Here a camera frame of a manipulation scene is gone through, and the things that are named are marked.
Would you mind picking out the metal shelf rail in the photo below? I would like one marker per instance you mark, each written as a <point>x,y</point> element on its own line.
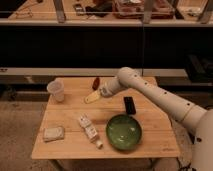
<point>107,23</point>

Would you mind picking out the black remote control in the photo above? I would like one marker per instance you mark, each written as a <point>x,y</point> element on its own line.
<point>129,105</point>

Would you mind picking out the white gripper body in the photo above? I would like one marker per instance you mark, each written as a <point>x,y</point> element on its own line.
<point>110,88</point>

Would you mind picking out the grey sponge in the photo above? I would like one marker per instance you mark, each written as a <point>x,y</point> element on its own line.
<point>53,134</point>

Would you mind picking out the red tray on shelf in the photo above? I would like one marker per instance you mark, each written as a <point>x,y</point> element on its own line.
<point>161,9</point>

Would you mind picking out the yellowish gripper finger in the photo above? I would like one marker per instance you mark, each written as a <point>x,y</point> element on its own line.
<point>92,97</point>

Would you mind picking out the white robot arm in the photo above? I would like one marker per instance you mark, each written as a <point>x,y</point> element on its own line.
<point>197,120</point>

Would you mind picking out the red brown small bottle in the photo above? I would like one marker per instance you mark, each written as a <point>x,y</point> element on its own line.
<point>96,83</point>

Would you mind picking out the wooden table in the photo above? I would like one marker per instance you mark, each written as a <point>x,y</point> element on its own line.
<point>158,139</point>

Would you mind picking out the green ceramic bowl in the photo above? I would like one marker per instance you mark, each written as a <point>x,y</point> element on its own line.
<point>123,132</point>

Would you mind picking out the white labelled bottle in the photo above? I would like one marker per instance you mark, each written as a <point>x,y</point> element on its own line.
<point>90,131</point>

